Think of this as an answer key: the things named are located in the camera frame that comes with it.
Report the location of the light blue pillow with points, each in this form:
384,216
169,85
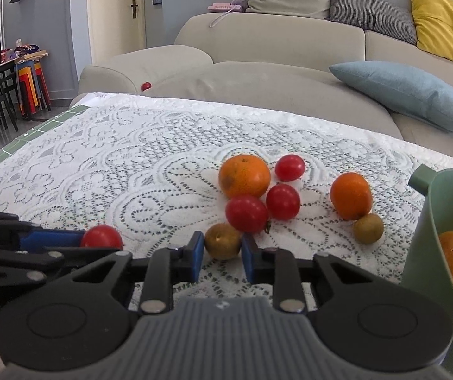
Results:
404,91

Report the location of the orange tangerine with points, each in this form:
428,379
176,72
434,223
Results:
351,196
244,176

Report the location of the black dining chair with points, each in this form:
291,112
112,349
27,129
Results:
0,75

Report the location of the purple plush toy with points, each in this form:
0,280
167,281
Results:
240,3

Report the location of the yellow cushion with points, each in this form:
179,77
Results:
440,23

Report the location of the beige sofa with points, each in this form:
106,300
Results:
250,47

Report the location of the pink toy phone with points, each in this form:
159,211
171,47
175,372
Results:
222,7

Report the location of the white lace tablecloth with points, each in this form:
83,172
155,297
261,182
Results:
131,166

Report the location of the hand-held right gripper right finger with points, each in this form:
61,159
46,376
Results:
249,259

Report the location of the small red ball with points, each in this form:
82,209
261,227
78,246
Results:
146,86

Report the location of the white paper sheet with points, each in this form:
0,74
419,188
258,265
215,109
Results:
86,99

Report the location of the grey checked cushion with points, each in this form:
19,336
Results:
372,12

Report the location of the red cherry tomato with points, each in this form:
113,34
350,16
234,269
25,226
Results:
283,202
289,167
247,213
101,237

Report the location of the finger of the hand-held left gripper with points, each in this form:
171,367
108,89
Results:
52,241
32,261

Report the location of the green colander bowl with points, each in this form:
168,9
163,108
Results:
424,245

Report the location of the cream door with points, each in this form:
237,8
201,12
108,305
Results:
115,12

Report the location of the stack of coloured stools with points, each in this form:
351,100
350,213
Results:
32,87

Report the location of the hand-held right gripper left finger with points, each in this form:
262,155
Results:
196,257

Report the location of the small brown round fruit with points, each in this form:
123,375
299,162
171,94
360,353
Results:
368,228
222,241

